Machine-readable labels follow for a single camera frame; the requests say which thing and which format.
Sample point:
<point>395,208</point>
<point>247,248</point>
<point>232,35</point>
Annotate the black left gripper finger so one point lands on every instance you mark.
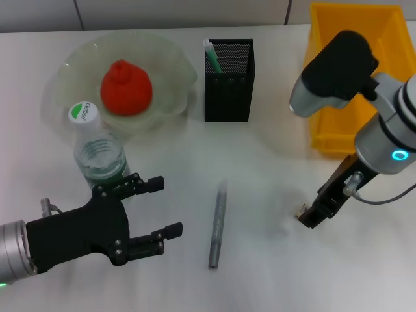
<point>139,186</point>
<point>152,242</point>

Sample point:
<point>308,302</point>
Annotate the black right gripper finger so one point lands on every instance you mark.
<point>317,214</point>

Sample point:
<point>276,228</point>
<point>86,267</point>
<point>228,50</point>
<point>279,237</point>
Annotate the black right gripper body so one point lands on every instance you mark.
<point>344,185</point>

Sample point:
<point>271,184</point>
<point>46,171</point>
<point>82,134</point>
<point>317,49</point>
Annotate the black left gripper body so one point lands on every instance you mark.
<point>81,237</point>

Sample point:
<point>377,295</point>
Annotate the beige eraser with barcode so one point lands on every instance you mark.
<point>300,210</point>

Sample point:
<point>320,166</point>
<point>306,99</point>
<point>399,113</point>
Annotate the clear green-label water bottle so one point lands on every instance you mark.
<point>97,156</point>

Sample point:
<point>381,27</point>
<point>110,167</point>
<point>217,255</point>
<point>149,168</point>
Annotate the grey marker pen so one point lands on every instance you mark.
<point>217,227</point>

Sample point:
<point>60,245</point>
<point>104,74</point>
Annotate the orange fruit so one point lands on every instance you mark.
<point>126,87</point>

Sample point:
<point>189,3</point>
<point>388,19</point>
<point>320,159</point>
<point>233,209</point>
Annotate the green utility knife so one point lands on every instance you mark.
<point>213,55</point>

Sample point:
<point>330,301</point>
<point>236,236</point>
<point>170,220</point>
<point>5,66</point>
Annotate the clear wavy glass fruit plate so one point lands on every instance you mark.
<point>169,71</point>

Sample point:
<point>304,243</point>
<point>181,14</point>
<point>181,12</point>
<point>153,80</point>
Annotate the black mesh pen holder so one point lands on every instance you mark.
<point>227,97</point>

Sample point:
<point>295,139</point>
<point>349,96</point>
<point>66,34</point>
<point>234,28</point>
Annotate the yellow plastic bin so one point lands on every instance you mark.
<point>328,130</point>

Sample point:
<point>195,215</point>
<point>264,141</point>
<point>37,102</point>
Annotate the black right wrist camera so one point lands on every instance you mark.
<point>338,68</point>

